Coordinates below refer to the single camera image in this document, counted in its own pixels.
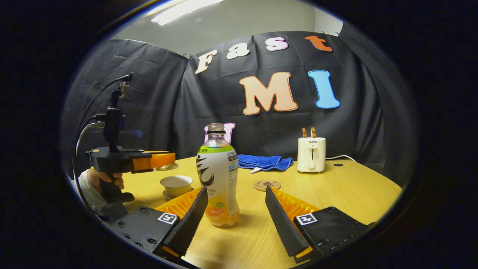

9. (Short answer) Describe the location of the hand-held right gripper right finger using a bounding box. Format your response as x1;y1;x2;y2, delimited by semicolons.
265;186;370;262

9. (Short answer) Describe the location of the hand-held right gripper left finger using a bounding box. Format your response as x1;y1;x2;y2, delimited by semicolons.
111;186;209;259

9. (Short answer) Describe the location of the tan ceramic teacup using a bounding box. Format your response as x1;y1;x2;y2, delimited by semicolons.
160;175;193;198

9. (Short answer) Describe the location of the round cork coaster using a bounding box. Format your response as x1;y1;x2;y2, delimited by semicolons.
254;179;282;192

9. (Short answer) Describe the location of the plastic water bottle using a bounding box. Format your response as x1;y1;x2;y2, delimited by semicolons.
196;123;240;228

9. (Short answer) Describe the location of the white teacup saucer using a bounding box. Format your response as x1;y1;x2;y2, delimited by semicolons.
162;189;195;201

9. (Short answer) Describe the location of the blue folded towel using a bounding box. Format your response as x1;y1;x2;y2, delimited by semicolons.
238;154;294;174

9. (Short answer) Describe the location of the cream toaster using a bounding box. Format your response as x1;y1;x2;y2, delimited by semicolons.
297;137;326;173

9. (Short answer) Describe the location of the black backdrop cloth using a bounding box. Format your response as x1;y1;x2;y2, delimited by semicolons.
61;31;418;187

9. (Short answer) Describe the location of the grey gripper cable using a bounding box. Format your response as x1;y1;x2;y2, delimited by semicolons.
74;123;105;157

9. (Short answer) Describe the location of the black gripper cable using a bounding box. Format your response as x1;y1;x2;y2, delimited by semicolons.
77;75;132;131

